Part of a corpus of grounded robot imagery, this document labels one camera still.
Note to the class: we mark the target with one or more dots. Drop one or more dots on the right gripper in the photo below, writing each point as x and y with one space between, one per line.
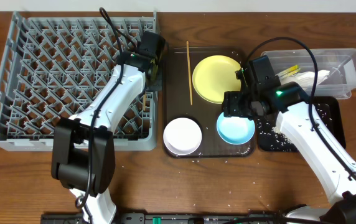
230 105

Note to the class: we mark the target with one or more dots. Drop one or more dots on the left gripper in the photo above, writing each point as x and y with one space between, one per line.
155 76

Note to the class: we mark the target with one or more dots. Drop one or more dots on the light blue bowl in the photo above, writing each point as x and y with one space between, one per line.
235 130

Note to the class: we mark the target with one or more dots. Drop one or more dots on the green orange snack wrapper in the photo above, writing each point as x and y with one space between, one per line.
289 72

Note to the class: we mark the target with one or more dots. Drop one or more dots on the white napkin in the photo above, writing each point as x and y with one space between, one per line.
306 79

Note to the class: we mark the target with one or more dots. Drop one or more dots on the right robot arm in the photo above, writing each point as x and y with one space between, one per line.
262 94

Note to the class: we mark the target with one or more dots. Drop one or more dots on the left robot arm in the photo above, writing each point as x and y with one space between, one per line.
83 154

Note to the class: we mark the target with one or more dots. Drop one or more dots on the clear plastic waste bin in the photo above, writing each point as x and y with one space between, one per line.
340 62

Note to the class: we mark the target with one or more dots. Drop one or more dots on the yellow plate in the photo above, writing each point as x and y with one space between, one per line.
215 75

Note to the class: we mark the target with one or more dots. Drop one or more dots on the dark brown serving tray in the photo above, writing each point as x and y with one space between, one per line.
178 102

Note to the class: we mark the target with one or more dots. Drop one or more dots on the black rectangular tray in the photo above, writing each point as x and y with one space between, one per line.
270 140

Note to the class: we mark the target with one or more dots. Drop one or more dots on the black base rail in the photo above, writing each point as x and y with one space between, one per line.
140 218

